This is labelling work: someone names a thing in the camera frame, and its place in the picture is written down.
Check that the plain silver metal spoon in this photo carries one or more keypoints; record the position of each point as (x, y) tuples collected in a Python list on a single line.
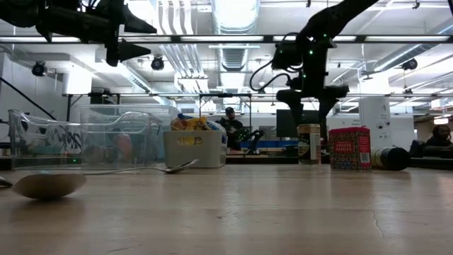
[(177, 168)]

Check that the background table with items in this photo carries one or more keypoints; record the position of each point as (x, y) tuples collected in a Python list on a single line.
[(244, 157)]

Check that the red smoked paprika tin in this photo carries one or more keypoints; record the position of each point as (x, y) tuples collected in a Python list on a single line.
[(348, 148)]

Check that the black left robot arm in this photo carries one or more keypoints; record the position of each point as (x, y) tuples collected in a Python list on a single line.
[(17, 12)]

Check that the red and white snack bag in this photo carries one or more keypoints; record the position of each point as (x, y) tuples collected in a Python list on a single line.
[(176, 124)]

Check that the white pillar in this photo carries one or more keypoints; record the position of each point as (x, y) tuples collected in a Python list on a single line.
[(375, 120)]

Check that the person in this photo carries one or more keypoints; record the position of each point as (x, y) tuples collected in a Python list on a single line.
[(231, 127), (440, 141)]

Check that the black ceiling-hung camera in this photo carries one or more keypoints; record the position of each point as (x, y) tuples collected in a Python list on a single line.
[(157, 63), (39, 68), (410, 64)]

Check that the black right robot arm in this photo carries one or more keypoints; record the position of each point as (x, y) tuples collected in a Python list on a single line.
[(336, 16)]

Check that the black right wrist camera housing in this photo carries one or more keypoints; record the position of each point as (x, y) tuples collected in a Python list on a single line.
[(285, 56)]

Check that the black monitor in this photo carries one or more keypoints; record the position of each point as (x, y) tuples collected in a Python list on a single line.
[(283, 124)]

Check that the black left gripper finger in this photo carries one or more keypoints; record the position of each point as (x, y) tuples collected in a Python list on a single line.
[(129, 50), (132, 26)]

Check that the black background station frame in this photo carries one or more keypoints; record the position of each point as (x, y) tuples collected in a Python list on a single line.
[(170, 95)]

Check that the oregano jar green label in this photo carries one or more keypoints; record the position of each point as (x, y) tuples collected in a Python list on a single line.
[(308, 145)]

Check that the yellow snack bag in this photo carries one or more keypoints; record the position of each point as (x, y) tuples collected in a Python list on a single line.
[(194, 124)]

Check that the black background robot arm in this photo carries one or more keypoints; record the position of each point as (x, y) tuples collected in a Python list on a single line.
[(253, 138)]

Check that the dark glass spice bottle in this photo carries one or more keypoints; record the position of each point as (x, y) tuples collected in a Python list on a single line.
[(391, 159)]

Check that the white plastic basket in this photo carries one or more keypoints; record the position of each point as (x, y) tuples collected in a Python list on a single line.
[(193, 156)]

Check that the translucent plastic storage tub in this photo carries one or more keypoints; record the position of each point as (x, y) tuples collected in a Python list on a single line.
[(166, 111)]

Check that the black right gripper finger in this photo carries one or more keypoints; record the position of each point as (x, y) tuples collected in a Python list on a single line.
[(325, 113), (298, 111)]

